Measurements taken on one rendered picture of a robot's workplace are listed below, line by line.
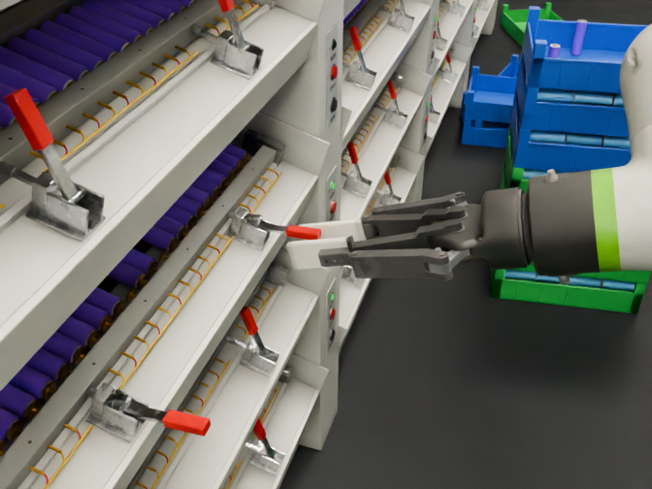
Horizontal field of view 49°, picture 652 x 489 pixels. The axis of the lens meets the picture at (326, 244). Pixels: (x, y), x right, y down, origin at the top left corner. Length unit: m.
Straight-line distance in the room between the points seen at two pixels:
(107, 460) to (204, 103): 0.30
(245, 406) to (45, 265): 0.46
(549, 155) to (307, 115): 0.64
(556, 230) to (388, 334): 0.86
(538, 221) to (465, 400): 0.75
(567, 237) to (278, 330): 0.44
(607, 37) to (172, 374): 1.13
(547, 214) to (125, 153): 0.35
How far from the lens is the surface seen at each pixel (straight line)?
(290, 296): 1.00
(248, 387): 0.89
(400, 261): 0.67
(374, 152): 1.35
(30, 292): 0.45
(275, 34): 0.77
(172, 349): 0.66
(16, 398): 0.60
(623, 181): 0.66
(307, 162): 0.90
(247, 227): 0.77
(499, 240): 0.66
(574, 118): 1.37
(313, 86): 0.86
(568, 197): 0.65
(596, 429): 1.38
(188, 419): 0.57
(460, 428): 1.32
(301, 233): 0.75
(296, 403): 1.13
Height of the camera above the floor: 1.00
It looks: 36 degrees down
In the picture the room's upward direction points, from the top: straight up
